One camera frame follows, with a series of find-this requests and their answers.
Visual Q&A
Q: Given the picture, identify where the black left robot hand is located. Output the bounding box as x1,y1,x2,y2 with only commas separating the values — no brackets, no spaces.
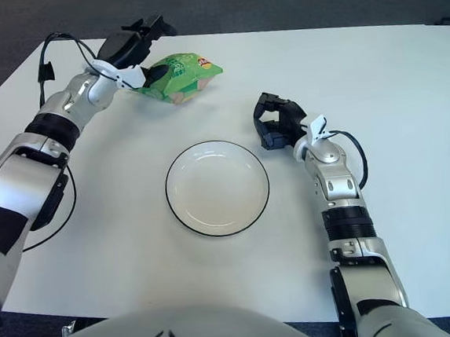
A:
93,13,182,92

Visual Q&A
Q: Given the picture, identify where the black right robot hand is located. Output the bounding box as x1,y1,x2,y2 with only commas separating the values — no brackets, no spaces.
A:
250,88,312,153

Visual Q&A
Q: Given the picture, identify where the green snack chip bag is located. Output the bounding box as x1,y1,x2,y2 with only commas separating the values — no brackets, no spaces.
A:
130,49,227,108

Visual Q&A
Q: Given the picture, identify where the white plate black rim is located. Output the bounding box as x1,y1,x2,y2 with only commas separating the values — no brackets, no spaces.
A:
161,135,274,244

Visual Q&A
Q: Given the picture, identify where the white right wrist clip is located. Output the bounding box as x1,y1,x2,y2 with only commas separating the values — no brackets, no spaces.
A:
302,115,332,142

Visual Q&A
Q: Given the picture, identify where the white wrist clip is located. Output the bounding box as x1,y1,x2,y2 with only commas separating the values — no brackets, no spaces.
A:
89,55,146,93
302,115,332,142

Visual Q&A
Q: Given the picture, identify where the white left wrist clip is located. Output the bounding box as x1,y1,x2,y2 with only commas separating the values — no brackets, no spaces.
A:
89,55,146,93

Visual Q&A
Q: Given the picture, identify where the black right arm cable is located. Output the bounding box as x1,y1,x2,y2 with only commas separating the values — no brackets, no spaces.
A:
327,126,370,192

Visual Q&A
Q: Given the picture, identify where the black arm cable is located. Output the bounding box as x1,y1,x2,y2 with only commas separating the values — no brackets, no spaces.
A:
0,27,132,255
327,126,370,192

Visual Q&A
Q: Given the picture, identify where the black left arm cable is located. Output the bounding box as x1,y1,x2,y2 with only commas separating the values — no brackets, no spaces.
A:
0,27,132,255

